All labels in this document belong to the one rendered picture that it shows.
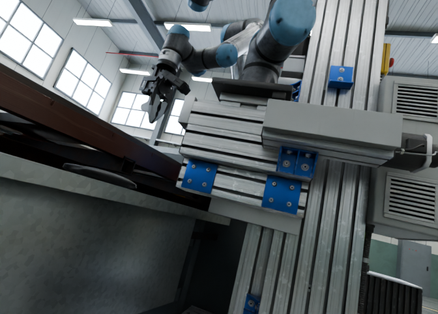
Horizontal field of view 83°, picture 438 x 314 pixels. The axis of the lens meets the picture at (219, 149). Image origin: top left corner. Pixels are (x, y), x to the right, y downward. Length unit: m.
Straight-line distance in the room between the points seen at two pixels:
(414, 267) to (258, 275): 9.73
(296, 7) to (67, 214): 0.75
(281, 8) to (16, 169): 0.63
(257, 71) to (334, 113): 0.29
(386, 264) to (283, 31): 10.10
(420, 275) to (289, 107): 10.12
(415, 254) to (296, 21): 10.05
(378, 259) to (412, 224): 9.63
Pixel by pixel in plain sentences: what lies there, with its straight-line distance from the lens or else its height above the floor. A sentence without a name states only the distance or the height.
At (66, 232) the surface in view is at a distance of 0.71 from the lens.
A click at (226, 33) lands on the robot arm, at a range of 1.30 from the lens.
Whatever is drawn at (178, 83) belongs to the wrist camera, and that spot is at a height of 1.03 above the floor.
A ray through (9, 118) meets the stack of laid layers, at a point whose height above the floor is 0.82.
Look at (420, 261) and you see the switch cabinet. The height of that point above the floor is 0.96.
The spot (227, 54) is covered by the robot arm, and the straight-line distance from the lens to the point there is 0.89.
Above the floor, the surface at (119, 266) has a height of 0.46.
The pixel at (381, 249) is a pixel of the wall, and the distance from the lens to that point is 10.49.
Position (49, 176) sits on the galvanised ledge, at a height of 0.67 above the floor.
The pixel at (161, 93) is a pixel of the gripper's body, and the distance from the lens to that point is 0.83.
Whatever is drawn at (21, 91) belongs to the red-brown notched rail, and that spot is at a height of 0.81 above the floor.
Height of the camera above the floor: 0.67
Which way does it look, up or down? 15 degrees up
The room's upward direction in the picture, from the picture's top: 15 degrees clockwise
